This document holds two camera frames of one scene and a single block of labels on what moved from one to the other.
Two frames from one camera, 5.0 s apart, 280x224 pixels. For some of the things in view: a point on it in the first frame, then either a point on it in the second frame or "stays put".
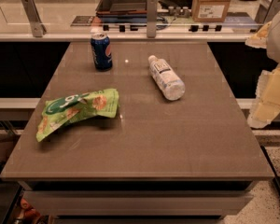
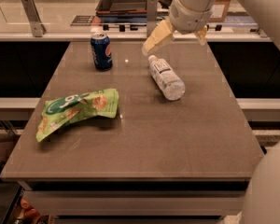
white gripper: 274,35 -> 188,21
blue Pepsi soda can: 102,51 stays put
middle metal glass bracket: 151,16 stays put
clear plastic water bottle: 166,79 stays put
